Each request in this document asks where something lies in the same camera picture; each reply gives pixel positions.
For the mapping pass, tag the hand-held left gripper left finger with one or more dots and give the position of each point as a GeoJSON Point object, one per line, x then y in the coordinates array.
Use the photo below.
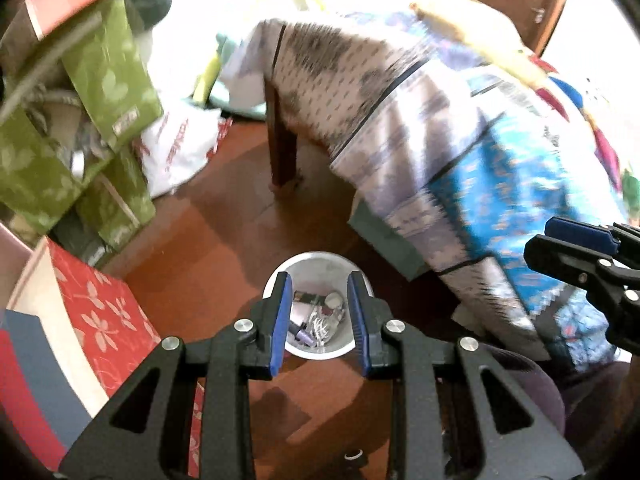
{"type": "Point", "coordinates": [281, 325]}

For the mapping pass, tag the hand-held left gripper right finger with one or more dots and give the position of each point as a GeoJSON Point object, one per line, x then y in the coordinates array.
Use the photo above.
{"type": "Point", "coordinates": [359, 325]}

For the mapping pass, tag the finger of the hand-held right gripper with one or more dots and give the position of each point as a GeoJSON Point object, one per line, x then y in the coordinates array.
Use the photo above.
{"type": "Point", "coordinates": [570, 260]}
{"type": "Point", "coordinates": [580, 232]}

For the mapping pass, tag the purple perfume bottle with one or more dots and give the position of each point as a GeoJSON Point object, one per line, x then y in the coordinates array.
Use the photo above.
{"type": "Point", "coordinates": [305, 337]}

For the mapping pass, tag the white earphones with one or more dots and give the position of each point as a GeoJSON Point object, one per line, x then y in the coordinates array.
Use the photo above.
{"type": "Point", "coordinates": [322, 327]}

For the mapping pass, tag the white round waste bin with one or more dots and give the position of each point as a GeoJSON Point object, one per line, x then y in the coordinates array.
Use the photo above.
{"type": "Point", "coordinates": [320, 270]}

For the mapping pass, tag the red floral-print box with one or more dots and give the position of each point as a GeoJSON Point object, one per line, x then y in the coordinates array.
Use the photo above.
{"type": "Point", "coordinates": [105, 320]}

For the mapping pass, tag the dark wooden bed leg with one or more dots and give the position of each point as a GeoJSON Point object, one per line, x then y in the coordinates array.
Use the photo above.
{"type": "Point", "coordinates": [281, 145]}

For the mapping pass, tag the patterned blue bed sheet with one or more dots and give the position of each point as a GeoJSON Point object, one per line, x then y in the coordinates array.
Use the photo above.
{"type": "Point", "coordinates": [425, 135]}

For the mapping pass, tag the green leaf-print box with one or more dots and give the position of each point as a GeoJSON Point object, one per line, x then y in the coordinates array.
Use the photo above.
{"type": "Point", "coordinates": [122, 195]}
{"type": "Point", "coordinates": [35, 170]}
{"type": "Point", "coordinates": [115, 65]}

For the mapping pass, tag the white plastic bag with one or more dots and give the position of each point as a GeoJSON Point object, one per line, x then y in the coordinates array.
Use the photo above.
{"type": "Point", "coordinates": [180, 145]}

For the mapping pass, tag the colourful patchwork blanket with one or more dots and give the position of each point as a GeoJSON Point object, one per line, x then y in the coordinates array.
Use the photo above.
{"type": "Point", "coordinates": [500, 40]}

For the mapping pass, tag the brown wooden door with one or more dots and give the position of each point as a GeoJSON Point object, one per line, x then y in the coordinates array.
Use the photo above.
{"type": "Point", "coordinates": [530, 5]}

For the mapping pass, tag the pale green cloth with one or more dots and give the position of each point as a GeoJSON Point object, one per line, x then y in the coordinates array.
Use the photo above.
{"type": "Point", "coordinates": [235, 85]}

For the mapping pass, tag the blue and red flat board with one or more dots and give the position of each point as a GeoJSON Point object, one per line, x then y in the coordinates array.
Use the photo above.
{"type": "Point", "coordinates": [30, 385]}

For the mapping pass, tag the yellow foam tube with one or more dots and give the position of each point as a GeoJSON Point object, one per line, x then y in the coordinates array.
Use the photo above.
{"type": "Point", "coordinates": [210, 75]}

